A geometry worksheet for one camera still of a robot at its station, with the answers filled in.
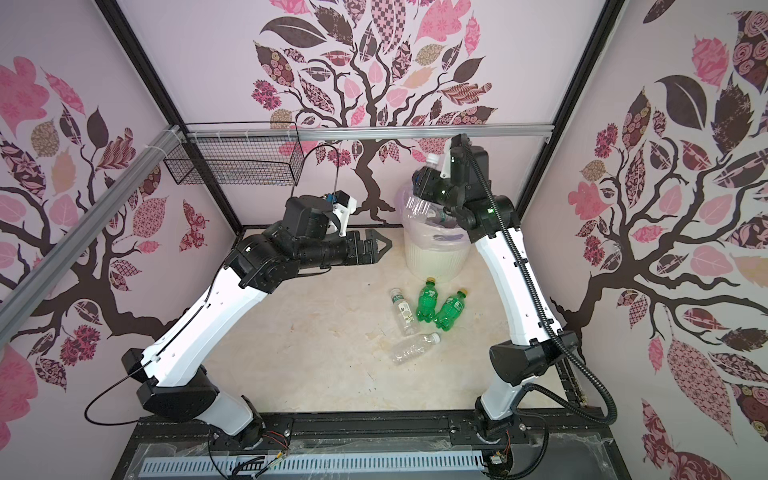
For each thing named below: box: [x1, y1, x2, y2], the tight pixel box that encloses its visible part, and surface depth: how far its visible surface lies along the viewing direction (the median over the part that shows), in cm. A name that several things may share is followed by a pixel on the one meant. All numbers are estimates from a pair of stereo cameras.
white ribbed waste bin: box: [404, 223, 471, 282], surface depth 86 cm
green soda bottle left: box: [416, 276, 438, 323], surface depth 96 cm
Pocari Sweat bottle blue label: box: [411, 165, 442, 202], surface depth 61 cm
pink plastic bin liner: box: [401, 191, 471, 250], surface depth 85 cm
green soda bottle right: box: [434, 289, 468, 331], surface depth 93 cm
